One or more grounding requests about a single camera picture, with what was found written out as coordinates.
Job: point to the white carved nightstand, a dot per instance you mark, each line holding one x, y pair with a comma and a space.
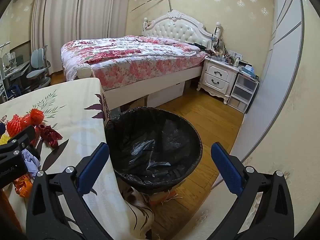
217, 76

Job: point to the white study desk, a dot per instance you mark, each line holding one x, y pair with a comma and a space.
17, 68

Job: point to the metal canopy rod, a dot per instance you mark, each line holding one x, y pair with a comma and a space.
170, 3

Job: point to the white bed with tufted headboard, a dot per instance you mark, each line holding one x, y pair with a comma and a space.
140, 90

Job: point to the orange crumpled wrapper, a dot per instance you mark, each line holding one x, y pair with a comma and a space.
23, 187

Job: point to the yellow wrapper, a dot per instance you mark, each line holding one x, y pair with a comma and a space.
3, 139

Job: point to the white sliding wardrobe door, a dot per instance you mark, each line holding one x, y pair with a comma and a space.
282, 42

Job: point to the beige curtains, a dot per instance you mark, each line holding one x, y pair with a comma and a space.
62, 17

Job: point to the dark red crumpled cloth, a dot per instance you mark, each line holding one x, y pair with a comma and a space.
50, 135

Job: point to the clear plastic drawer unit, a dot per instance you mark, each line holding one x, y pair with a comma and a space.
243, 90

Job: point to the trash bin with black bag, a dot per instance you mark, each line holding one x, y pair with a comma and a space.
150, 140

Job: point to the white storage box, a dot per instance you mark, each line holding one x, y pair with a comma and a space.
165, 95

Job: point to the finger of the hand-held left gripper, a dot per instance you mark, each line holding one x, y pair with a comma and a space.
34, 153
21, 136

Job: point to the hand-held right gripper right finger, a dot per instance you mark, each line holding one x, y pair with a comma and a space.
228, 167

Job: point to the grey desk chair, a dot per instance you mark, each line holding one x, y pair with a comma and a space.
37, 57

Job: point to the clutter of small bottles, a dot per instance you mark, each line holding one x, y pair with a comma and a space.
225, 56

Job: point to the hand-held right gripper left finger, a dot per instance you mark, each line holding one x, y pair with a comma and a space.
92, 167

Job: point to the pink floral quilt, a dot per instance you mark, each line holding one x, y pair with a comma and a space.
125, 55

